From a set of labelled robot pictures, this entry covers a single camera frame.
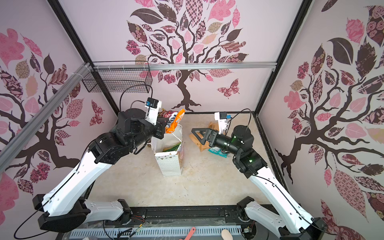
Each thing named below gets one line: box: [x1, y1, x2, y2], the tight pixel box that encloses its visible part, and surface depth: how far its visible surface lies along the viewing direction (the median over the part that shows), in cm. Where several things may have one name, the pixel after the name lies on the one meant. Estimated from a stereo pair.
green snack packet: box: [162, 142, 181, 152], surface depth 95 cm
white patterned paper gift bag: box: [151, 124, 184, 177], surface depth 76 cm
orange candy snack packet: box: [165, 108, 185, 134], surface depth 61 cm
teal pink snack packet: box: [208, 146, 229, 158], surface depth 96 cm
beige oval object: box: [221, 229, 233, 240], surface depth 68 cm
